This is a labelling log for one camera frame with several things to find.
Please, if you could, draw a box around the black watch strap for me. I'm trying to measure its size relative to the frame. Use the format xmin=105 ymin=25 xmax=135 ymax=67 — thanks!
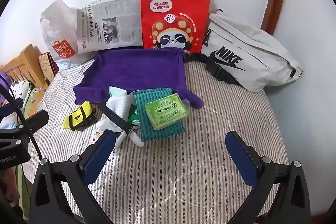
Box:
xmin=98 ymin=102 xmax=135 ymax=136

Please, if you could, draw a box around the teal ribbed sponge cloth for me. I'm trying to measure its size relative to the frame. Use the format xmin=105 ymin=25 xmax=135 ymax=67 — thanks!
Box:
xmin=133 ymin=88 xmax=189 ymax=142

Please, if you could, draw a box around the mint green microfiber cloth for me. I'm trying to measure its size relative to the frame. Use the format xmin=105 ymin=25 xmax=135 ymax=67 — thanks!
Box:
xmin=108 ymin=86 xmax=127 ymax=97

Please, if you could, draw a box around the green cassette tissue pack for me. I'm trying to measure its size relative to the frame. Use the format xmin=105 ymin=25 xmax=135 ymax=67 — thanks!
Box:
xmin=145 ymin=93 xmax=189 ymax=131

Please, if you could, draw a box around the small snack sachet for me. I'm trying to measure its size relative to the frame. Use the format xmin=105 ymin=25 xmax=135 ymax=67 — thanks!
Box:
xmin=89 ymin=131 xmax=102 ymax=145

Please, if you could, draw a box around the striped quilted bed cover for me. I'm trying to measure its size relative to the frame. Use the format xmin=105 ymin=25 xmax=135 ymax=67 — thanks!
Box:
xmin=22 ymin=57 xmax=289 ymax=224

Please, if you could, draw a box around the green white packet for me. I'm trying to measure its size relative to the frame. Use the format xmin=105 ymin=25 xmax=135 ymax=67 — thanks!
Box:
xmin=127 ymin=105 xmax=140 ymax=126

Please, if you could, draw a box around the wooden bedside furniture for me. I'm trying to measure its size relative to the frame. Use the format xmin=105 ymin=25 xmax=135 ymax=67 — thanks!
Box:
xmin=1 ymin=44 xmax=49 ymax=89

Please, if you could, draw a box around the red framed box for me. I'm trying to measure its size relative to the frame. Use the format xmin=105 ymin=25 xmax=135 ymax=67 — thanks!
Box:
xmin=38 ymin=52 xmax=59 ymax=83

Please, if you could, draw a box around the purple towel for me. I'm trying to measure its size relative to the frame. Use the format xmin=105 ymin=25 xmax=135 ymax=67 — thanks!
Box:
xmin=73 ymin=48 xmax=203 ymax=109

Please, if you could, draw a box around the white Nike waist bag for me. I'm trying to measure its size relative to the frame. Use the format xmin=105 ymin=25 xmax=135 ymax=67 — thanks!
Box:
xmin=187 ymin=10 xmax=303 ymax=93

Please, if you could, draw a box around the white Miniso plastic bag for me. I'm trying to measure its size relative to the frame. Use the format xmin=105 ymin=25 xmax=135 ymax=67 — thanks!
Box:
xmin=40 ymin=0 xmax=77 ymax=63

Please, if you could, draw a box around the folded newspaper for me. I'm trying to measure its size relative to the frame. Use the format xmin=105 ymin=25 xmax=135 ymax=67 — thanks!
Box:
xmin=76 ymin=0 xmax=142 ymax=54

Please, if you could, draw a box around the red paper shopping bag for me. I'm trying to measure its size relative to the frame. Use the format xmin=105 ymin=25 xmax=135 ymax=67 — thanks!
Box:
xmin=140 ymin=0 xmax=211 ymax=53

